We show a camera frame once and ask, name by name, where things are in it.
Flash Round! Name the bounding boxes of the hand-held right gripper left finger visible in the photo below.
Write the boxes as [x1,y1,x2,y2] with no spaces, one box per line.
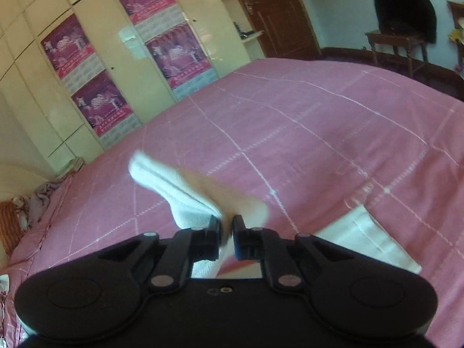
[97,215,223,292]

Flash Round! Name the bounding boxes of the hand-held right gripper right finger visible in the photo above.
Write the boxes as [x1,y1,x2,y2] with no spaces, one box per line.
[232,215,358,293]

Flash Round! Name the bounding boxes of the white pants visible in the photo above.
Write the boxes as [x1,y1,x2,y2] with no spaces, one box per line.
[128,150,423,280]

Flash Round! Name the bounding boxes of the pink checked bedspread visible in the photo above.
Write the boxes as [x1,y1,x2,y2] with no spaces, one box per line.
[0,57,464,348]

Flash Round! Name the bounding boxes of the stack of folded white cloth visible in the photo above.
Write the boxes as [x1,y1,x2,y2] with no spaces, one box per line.
[59,157,86,179]

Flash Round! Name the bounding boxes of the grey cloth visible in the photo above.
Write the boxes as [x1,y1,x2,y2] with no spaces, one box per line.
[30,178,74,222]

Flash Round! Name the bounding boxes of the cream corner shelf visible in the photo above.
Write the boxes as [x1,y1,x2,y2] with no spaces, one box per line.
[241,30,265,45]

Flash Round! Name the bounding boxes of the patterned cloth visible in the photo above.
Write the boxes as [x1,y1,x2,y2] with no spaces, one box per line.
[10,195,34,230]

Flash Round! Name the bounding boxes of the dark items on shelf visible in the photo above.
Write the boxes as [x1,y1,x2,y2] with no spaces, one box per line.
[233,22,255,39]

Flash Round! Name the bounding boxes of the orange pillow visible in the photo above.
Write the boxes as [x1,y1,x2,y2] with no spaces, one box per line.
[0,201,27,259]

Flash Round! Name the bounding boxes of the brown wooden door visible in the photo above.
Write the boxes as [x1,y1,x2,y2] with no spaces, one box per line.
[221,0,322,61]

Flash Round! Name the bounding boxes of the cream wardrobe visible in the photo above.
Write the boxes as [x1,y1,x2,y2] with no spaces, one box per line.
[0,0,266,186]

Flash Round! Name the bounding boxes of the wooden chair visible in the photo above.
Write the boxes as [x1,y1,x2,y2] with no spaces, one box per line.
[365,29,430,79]

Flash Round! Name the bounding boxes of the black jacket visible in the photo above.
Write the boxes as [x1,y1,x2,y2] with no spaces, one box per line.
[371,0,438,43]

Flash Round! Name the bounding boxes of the wooden furniture with yellow item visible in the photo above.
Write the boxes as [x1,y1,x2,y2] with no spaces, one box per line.
[447,0,464,45]

